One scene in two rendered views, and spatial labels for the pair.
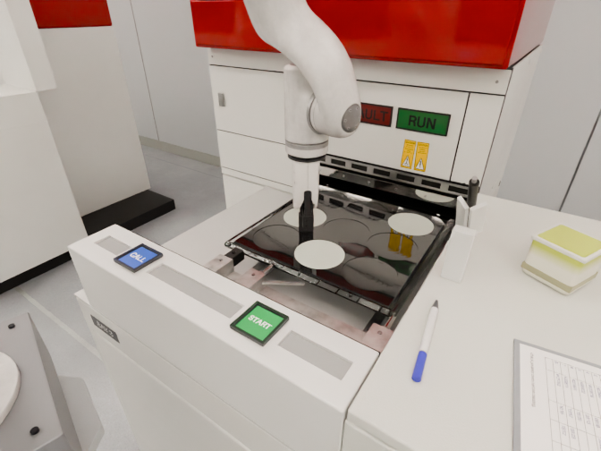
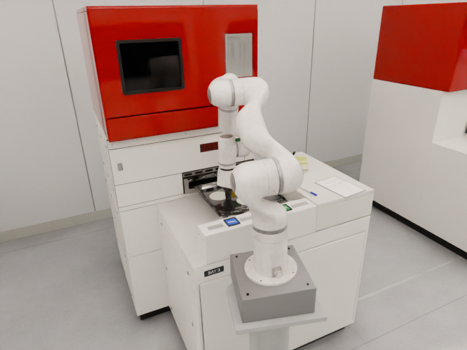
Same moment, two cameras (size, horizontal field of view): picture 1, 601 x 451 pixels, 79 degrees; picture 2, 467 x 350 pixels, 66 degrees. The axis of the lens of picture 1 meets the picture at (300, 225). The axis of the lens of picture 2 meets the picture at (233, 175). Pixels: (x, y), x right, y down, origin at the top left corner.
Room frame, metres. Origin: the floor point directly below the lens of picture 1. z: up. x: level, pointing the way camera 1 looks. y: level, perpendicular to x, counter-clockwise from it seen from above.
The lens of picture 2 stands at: (-0.21, 1.38, 1.76)
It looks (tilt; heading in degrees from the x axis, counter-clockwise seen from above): 24 degrees down; 302
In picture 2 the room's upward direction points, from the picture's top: 1 degrees counter-clockwise
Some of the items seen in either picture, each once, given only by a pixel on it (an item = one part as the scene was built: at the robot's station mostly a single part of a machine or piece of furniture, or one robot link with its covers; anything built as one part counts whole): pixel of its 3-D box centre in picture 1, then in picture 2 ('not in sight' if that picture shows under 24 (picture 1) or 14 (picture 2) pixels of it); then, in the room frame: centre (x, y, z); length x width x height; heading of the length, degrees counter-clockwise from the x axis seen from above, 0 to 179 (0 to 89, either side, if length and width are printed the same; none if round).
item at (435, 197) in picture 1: (377, 195); (219, 178); (0.86, -0.20, 0.89); 0.44 x 0.02 x 0.10; 56
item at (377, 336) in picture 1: (371, 350); not in sight; (0.36, -0.10, 0.89); 0.08 x 0.03 x 0.03; 146
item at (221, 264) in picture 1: (212, 272); not in sight; (0.54, 0.16, 0.89); 0.08 x 0.03 x 0.03; 146
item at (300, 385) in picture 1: (200, 323); (259, 228); (0.42, 0.16, 0.89); 0.55 x 0.09 x 0.14; 56
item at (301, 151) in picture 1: (307, 145); (226, 164); (0.69, -0.01, 1.09); 0.09 x 0.08 x 0.03; 2
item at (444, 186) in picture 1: (381, 172); (219, 168); (0.87, -0.21, 0.96); 0.44 x 0.01 x 0.02; 56
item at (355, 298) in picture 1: (300, 275); (253, 206); (0.53, 0.00, 0.90); 0.38 x 0.01 x 0.01; 56
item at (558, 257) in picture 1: (563, 258); (300, 164); (0.44, -0.39, 1.00); 0.07 x 0.07 x 0.07; 30
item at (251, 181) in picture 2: not in sight; (259, 195); (0.27, 0.45, 1.23); 0.19 x 0.12 x 0.24; 45
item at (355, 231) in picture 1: (345, 231); (237, 192); (0.68, -0.10, 0.90); 0.34 x 0.34 x 0.01; 56
